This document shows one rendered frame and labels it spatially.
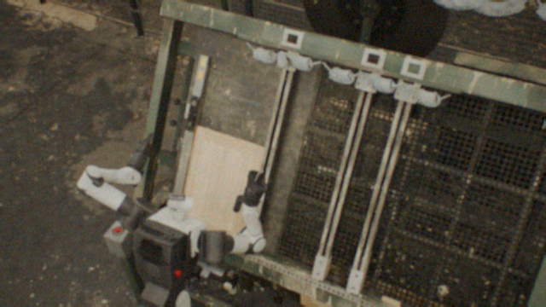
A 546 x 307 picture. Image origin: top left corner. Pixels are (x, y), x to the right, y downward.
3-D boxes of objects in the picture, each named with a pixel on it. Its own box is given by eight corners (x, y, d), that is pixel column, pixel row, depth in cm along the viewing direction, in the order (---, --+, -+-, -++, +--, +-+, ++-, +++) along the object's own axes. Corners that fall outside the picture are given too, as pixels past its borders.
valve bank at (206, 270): (157, 279, 344) (150, 256, 327) (171, 261, 353) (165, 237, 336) (232, 312, 327) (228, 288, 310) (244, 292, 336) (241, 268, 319)
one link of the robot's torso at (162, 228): (179, 308, 267) (185, 242, 252) (119, 280, 278) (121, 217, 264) (212, 275, 292) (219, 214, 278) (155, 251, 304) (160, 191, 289)
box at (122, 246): (110, 254, 337) (102, 235, 324) (123, 239, 344) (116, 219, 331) (127, 261, 332) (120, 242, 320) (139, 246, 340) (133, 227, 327)
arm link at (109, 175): (105, 178, 301) (71, 178, 285) (113, 164, 297) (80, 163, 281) (113, 194, 295) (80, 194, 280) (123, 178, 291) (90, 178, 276)
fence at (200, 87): (172, 217, 337) (168, 218, 334) (204, 55, 315) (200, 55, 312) (179, 219, 336) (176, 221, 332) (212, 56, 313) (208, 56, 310)
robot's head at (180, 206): (190, 218, 274) (192, 201, 271) (169, 217, 273) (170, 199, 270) (191, 211, 280) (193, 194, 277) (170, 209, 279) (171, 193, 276)
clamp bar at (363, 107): (312, 270, 307) (296, 286, 286) (370, 48, 280) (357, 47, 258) (329, 278, 304) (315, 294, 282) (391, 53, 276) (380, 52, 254)
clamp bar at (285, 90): (243, 244, 321) (223, 257, 300) (292, 29, 294) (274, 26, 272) (259, 250, 318) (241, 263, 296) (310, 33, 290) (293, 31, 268)
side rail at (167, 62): (142, 200, 351) (131, 205, 341) (175, 17, 326) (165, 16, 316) (151, 204, 349) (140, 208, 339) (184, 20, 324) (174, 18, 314)
